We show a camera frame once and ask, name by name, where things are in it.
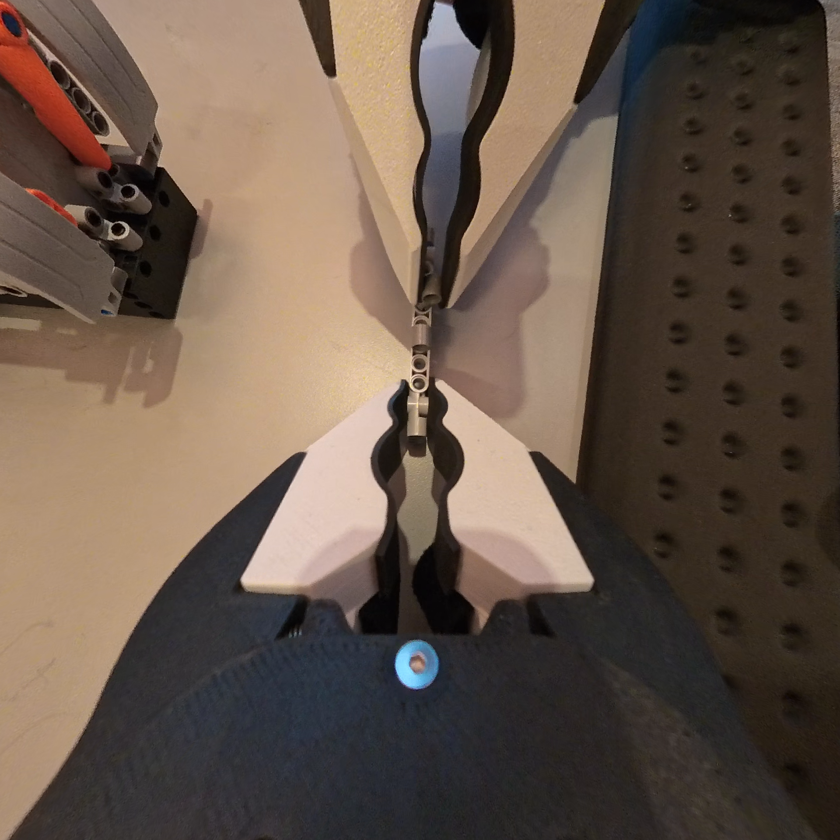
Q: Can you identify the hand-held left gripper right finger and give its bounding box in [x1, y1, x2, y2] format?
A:
[427, 379, 596, 634]

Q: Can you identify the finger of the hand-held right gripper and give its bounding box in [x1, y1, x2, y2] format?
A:
[328, 0, 435, 307]
[440, 0, 606, 309]

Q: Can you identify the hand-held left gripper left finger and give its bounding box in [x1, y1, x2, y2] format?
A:
[240, 381, 406, 634]

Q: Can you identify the grey long toy brick beam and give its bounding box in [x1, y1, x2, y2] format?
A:
[407, 226, 438, 455]

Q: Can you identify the grey curved toy brick panel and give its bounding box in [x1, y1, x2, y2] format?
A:
[13, 0, 163, 173]
[0, 172, 130, 324]

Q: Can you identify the grey orange toy brick model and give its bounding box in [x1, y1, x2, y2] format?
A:
[0, 0, 199, 324]

